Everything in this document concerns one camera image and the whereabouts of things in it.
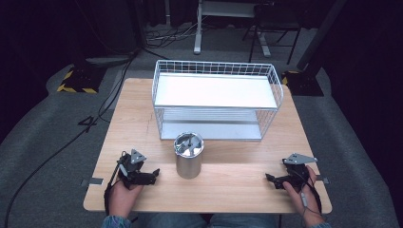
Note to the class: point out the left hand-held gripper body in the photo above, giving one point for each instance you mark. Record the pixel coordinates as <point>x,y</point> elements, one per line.
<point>137,172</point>

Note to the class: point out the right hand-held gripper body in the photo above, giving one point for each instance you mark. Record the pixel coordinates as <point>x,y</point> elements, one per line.
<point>296,172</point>

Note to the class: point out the person's right hand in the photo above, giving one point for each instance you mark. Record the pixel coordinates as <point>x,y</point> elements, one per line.
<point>304,202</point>

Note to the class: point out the person's left hand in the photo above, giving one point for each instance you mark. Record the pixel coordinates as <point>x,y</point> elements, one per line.
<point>122,199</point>

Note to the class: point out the silver metal canister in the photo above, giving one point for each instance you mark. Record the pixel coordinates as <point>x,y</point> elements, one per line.
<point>188,158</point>

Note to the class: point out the person's left leg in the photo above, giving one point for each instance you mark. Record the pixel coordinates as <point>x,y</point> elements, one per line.
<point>171,221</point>

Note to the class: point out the person's leg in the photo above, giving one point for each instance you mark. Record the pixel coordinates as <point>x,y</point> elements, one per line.
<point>171,221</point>
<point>245,221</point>

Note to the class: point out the person's right leg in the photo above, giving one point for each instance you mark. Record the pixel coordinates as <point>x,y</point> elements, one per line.
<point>245,221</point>

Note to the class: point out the black yellow striped base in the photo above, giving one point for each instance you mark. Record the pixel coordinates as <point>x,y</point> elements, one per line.
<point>302,84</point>
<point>80,80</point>

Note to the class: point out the black chair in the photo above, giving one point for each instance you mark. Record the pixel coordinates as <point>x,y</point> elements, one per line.
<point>272,22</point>

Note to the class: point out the grey table bracket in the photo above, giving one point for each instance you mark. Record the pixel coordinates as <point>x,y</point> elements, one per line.
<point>323,179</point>
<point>95,181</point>

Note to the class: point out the black slanted stand post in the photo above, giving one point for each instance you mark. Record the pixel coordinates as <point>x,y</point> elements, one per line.
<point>320,34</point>

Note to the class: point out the white desk frame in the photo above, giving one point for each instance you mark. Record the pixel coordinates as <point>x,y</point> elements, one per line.
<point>198,34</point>

